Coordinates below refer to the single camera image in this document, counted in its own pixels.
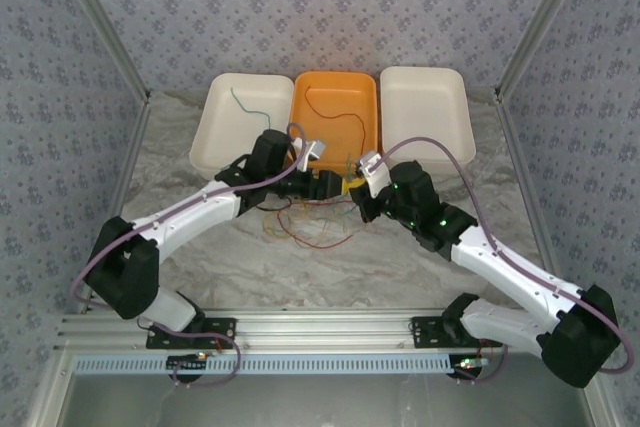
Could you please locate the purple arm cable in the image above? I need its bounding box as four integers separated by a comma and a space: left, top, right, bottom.
377, 136, 632, 388
69, 121, 301, 389

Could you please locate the black controller board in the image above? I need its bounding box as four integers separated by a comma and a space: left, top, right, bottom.
166, 352, 210, 382
449, 354, 490, 382

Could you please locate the orange plastic tray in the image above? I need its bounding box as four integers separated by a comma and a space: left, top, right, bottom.
291, 70, 378, 173

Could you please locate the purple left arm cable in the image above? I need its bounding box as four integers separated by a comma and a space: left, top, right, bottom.
69, 121, 301, 389

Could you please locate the small white plastic tray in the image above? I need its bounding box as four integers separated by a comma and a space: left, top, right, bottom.
189, 72, 295, 179

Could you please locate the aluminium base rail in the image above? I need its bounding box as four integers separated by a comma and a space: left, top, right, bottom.
53, 309, 599, 353

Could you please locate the red cable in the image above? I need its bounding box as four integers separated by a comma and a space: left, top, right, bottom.
304, 86, 369, 156
277, 201, 362, 252

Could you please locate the large white plastic tray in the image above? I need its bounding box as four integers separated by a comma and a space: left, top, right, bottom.
379, 65, 477, 179

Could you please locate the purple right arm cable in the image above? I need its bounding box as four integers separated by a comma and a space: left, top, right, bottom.
377, 136, 632, 388

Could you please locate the grey slotted cable duct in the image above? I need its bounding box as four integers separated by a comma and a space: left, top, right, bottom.
73, 352, 566, 376

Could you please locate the green cable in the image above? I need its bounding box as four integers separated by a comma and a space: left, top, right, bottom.
229, 86, 274, 131

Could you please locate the aluminium frame post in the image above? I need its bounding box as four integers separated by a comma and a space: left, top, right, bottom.
493, 0, 599, 103
52, 0, 152, 104

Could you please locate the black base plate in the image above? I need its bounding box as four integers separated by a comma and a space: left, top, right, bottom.
410, 315, 504, 351
145, 315, 237, 351

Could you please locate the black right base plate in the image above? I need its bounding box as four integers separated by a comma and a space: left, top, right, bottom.
410, 315, 504, 351

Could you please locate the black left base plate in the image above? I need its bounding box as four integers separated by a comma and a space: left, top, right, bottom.
145, 315, 237, 351

